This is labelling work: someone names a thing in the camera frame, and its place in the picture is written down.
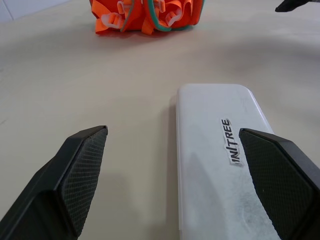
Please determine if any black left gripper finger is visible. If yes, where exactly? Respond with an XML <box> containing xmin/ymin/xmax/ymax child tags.
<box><xmin>238</xmin><ymin>127</ymin><xmax>320</xmax><ymax>240</ymax></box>
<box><xmin>0</xmin><ymin>125</ymin><xmax>109</xmax><ymax>240</ymax></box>

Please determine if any white rectangular box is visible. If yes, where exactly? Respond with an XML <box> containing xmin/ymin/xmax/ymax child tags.
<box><xmin>174</xmin><ymin>83</ymin><xmax>282</xmax><ymax>240</ymax></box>

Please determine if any orange strap bag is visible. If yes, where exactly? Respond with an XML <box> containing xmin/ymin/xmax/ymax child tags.
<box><xmin>89</xmin><ymin>0</ymin><xmax>206</xmax><ymax>36</ymax></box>

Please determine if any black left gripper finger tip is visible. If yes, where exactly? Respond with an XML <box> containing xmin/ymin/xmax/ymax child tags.
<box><xmin>274</xmin><ymin>0</ymin><xmax>311</xmax><ymax>13</ymax></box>

